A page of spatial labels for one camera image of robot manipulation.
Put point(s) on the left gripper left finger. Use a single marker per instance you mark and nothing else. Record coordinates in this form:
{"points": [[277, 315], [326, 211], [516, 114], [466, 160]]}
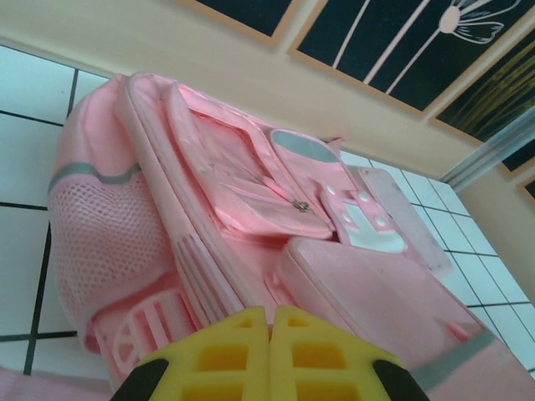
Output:
{"points": [[263, 355]]}

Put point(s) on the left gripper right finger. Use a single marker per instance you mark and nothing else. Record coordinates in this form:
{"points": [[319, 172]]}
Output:
{"points": [[280, 355]]}

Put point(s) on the pink backpack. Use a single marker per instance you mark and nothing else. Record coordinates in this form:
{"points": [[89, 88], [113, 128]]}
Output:
{"points": [[251, 188]]}

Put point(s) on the aluminium corner post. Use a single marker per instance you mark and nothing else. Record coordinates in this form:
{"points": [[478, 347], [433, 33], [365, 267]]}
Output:
{"points": [[493, 152]]}

